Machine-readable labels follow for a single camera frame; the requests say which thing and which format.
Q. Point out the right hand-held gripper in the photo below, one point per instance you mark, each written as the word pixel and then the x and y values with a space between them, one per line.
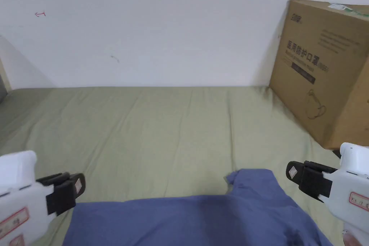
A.
pixel 353 179

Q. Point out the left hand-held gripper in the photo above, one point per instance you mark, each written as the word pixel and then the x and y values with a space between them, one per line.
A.
pixel 20 197

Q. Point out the person's right hand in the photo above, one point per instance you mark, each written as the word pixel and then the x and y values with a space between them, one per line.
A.
pixel 352 240

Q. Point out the bed with pale green sheet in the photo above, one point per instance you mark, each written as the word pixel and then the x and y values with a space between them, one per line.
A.
pixel 144 128

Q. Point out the brown cardboard carton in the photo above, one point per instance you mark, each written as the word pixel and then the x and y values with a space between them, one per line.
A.
pixel 325 64

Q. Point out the dark blue shirt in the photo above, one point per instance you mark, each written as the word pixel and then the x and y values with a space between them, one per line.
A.
pixel 184 220

